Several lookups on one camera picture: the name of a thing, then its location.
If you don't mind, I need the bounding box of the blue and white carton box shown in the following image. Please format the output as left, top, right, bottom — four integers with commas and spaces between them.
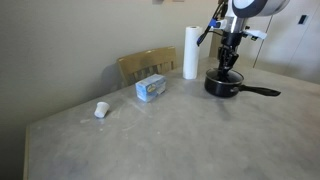
135, 73, 168, 103

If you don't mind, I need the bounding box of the small black wall device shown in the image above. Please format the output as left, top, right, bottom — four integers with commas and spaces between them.
297, 14, 308, 25

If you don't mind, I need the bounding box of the black and blue gripper cable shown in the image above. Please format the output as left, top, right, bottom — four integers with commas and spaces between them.
196, 0, 228, 47

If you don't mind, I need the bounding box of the white paper towel roll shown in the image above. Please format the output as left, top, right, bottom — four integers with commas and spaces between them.
182, 25, 204, 80

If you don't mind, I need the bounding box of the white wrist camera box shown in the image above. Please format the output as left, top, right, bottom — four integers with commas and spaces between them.
242, 29, 268, 41

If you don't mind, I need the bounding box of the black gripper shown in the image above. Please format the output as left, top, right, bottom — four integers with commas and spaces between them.
218, 31, 242, 72

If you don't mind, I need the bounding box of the black pot with long handle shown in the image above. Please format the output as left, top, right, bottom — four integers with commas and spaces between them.
203, 68, 282, 99

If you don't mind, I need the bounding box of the small white paper cup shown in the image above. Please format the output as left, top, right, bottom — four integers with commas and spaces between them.
94, 101, 111, 119

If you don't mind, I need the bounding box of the wooden chair with slatted back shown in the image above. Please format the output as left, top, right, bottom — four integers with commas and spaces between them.
116, 45, 178, 88

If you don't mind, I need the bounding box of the beige kitchen counter cabinet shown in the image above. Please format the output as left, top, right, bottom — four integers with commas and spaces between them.
209, 23, 224, 60

